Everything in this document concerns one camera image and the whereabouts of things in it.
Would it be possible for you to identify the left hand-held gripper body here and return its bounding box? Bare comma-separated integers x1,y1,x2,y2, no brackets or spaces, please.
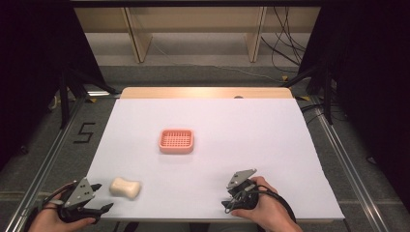
57,177,102,225

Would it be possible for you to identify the light wooden table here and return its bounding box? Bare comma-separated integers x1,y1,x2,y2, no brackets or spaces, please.
119,86,294,101

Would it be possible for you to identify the white table sheet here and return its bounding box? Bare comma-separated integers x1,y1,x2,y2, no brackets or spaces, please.
85,98,346,222

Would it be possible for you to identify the light wooden shelf unit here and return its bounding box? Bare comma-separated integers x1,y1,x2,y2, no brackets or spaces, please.
73,5,322,65

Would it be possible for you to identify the person's right hand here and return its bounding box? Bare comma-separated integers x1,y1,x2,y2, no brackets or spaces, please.
231,175,304,232

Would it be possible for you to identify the aluminium floor rail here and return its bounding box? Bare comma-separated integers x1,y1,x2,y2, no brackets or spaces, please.
310,96,391,232
3,93,89,232

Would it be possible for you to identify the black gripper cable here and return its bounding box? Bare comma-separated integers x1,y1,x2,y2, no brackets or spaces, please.
249,188,298,224

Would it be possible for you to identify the black floor cable bundle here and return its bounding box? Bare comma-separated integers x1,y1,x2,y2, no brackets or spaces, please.
260,6,308,74

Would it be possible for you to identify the person's left hand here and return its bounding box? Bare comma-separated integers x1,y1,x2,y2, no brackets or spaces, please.
28,182,98,232

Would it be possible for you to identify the pink slotted soap dish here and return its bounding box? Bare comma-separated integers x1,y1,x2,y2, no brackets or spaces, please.
158,129,195,155

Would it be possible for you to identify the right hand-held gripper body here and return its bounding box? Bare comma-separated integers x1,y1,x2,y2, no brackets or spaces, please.
225,168,261,211

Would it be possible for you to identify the black curtain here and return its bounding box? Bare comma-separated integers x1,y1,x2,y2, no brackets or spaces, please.
296,0,410,207
0,0,107,173

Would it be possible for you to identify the black tripod stand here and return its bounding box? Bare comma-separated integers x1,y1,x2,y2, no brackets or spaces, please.
57,62,120,131
282,62,336,126

